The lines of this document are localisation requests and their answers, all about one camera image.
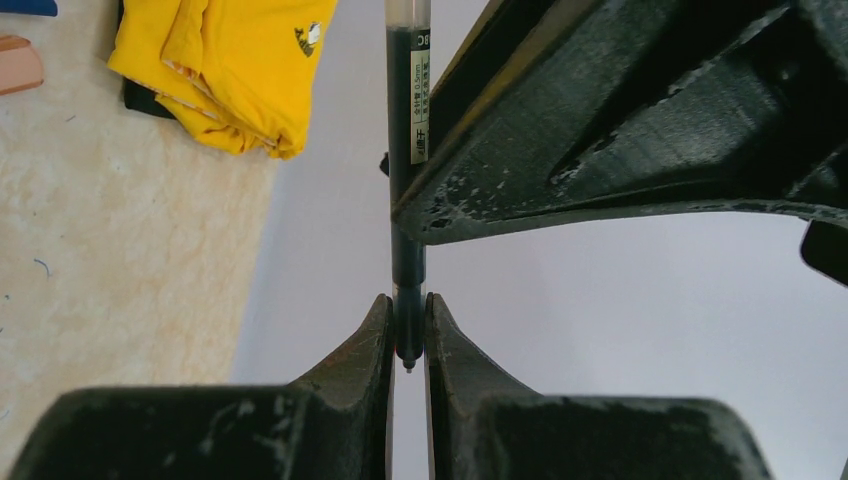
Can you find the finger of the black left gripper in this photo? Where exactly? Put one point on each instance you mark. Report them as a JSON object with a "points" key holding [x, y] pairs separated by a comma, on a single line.
{"points": [[556, 112]]}

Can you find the blue pen cap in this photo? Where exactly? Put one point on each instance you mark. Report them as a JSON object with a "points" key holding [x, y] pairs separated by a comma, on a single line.
{"points": [[47, 8]]}

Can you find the thin black pen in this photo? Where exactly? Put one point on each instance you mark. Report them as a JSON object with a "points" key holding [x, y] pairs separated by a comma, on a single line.
{"points": [[408, 42]]}

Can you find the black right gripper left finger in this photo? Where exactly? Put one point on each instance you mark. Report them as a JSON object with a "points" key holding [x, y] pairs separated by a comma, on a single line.
{"points": [[330, 423]]}

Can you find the black cloth under shirt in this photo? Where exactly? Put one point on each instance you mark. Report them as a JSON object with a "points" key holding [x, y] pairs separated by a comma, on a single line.
{"points": [[141, 99]]}

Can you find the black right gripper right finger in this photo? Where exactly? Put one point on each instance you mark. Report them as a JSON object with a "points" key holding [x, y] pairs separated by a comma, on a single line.
{"points": [[486, 424]]}

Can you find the orange highlighter pen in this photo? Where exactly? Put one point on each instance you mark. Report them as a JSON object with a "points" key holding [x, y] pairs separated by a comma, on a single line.
{"points": [[21, 65]]}

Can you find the yellow folded shirt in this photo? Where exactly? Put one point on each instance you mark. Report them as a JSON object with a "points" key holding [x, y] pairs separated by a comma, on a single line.
{"points": [[237, 75]]}

